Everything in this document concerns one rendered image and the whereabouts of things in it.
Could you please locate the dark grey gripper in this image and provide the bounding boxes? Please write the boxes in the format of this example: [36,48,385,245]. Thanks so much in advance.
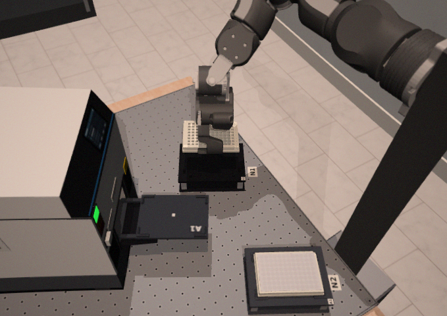
[196,72,234,154]

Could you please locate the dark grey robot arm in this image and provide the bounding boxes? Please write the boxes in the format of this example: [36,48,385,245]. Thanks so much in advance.
[192,0,447,117]

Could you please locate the cream label with black lettering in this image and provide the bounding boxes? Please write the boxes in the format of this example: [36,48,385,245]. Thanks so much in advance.
[248,167,257,177]
[328,275,342,290]

